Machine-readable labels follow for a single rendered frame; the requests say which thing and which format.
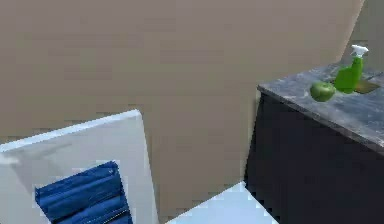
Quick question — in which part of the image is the blue folded cloth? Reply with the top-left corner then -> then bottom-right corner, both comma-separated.
34,160 -> 134,224

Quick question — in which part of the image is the dark cabinet with marble worktop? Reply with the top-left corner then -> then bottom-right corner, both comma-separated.
244,61 -> 384,224

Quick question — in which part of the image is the green spray bottle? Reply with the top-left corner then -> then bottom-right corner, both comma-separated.
333,44 -> 370,95

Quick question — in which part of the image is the white chest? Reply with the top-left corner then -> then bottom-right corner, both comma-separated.
0,109 -> 160,224

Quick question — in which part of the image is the green apple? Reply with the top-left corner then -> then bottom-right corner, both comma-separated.
309,81 -> 337,103

